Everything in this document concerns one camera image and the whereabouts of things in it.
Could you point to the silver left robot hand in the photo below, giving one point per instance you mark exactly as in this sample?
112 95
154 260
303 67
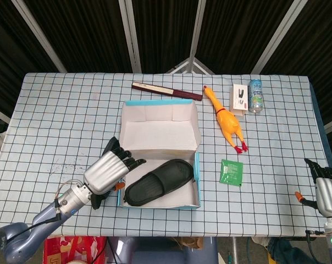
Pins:
105 173

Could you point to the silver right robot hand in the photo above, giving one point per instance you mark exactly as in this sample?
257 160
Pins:
331 196

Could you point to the black slipper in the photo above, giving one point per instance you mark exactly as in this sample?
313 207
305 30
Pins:
160 178
112 143

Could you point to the light blue shoe box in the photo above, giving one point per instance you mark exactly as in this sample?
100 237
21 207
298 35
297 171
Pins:
157 129

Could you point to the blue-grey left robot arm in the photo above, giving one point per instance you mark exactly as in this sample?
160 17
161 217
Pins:
42 217

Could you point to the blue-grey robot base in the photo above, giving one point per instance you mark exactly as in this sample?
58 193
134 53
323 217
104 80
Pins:
160 253

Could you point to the table with checkered tablecloth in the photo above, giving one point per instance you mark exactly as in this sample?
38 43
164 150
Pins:
58 110

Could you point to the red patterned bag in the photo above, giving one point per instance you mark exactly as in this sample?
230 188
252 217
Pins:
61 247

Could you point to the blue jeans leg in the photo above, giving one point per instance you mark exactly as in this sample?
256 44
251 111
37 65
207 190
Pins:
287 250

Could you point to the grey sneaker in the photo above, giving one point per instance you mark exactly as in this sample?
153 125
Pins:
260 241

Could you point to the dark red folded fan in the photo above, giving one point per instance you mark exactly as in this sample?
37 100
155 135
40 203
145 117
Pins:
166 90

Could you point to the green sachet packet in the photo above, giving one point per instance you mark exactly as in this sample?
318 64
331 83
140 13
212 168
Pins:
231 171

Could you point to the brown paper bag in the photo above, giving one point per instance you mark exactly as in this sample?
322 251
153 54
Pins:
188 242

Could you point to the grey metal table leg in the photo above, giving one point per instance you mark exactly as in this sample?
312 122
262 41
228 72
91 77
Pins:
234 250

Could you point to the plastic water bottle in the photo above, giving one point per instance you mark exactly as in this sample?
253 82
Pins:
256 96

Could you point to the yellow rubber chicken toy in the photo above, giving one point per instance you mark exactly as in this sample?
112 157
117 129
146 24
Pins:
227 121

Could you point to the small white carton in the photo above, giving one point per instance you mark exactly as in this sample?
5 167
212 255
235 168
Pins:
239 99

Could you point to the black pleated curtain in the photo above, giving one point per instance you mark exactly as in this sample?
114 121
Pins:
86 27

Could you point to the white metal frame brace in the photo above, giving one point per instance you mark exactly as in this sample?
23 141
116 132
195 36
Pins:
190 64

